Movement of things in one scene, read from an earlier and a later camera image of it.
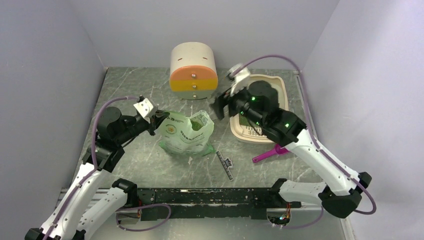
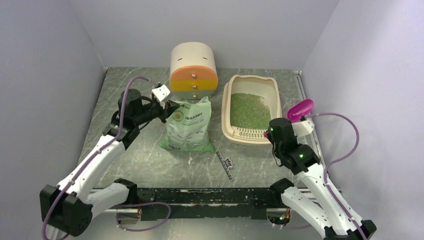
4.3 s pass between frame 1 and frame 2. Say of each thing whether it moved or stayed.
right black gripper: moved
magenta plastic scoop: moved
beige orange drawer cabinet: stayed
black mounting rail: stayed
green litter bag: moved
